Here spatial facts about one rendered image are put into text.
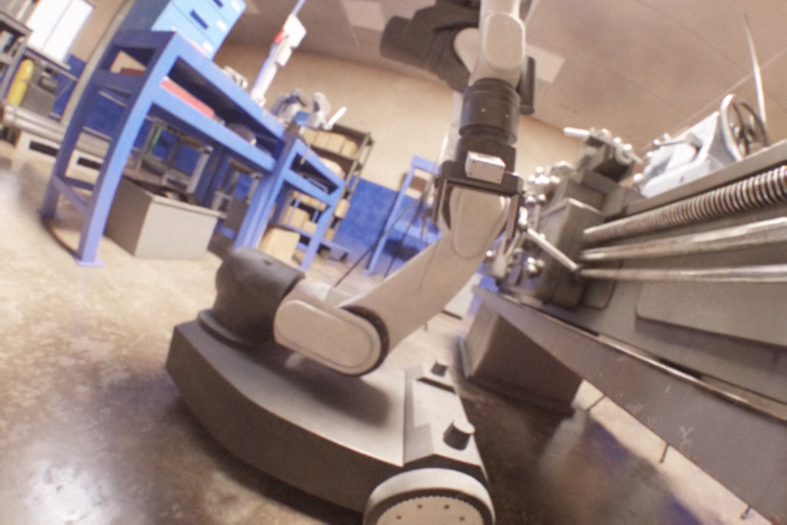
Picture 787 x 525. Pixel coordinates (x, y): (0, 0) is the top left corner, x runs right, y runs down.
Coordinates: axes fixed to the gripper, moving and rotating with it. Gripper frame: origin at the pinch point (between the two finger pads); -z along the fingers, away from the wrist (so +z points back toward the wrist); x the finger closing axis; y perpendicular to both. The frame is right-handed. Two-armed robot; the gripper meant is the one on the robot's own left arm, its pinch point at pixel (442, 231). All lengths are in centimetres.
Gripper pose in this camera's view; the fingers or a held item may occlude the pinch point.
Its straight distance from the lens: 90.1
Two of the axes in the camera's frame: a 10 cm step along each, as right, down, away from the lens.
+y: 0.4, 0.7, 10.0
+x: 9.8, 1.9, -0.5
